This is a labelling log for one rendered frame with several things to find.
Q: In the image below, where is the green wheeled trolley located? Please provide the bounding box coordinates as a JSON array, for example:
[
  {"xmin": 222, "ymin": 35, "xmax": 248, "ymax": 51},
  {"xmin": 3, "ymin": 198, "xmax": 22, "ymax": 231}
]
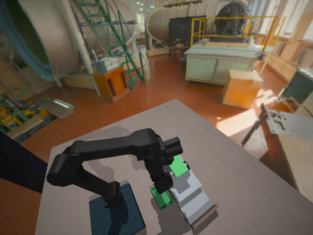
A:
[{"xmin": 166, "ymin": 155, "xmax": 190, "ymax": 181}]

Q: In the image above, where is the green tray floor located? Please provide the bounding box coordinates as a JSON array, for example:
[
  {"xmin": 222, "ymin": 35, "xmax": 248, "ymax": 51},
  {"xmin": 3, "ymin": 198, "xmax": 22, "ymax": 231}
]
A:
[{"xmin": 152, "ymin": 188, "xmax": 172, "ymax": 209}]

